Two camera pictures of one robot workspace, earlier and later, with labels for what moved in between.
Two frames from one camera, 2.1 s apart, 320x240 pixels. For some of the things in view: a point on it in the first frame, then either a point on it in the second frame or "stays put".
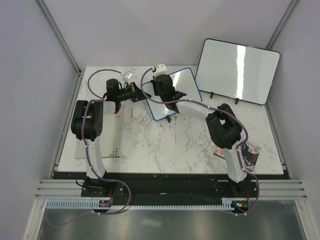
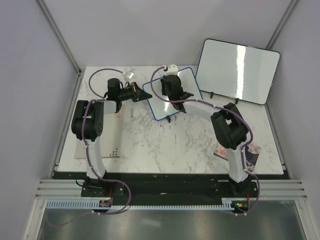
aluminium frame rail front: [55, 189] stays put
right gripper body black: [156, 93] to [163, 92]
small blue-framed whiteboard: [184, 82] stays put
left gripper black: [137, 94] stays put
